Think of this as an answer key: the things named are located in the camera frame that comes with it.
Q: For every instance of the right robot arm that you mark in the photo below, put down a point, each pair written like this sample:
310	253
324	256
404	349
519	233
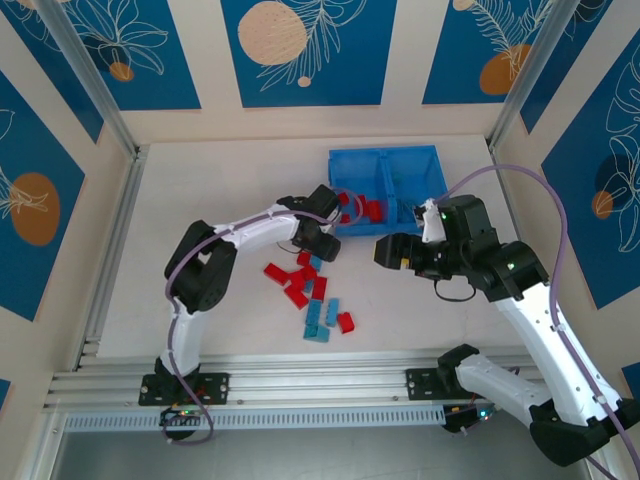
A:
530	320

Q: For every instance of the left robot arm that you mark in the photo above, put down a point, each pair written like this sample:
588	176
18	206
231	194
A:
200	270

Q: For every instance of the aluminium frame post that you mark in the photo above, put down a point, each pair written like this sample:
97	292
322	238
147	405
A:
91	75
533	75

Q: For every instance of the long red lego brick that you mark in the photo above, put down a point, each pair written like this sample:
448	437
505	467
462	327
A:
372	210
319	287
276	274
298	298

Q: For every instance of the blue two-compartment plastic bin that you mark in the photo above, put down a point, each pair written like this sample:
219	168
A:
360	170

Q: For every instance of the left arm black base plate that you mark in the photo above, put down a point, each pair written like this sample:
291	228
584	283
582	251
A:
220	387

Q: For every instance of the small blue lego brick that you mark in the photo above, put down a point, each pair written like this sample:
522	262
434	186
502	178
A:
315	263

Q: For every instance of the wide aluminium mounting rail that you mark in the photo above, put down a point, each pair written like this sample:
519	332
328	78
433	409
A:
310	372

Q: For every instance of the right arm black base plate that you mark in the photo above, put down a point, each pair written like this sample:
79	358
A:
420	385

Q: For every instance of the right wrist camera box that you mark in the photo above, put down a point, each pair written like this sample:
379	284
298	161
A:
432	222

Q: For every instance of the blue floral wall panel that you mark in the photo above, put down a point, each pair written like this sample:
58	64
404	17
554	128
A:
575	65
165	75
350	50
50	165
450	50
60	90
600	250

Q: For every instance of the aluminium table edge rail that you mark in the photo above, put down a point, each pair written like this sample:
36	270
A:
117	235
501	180

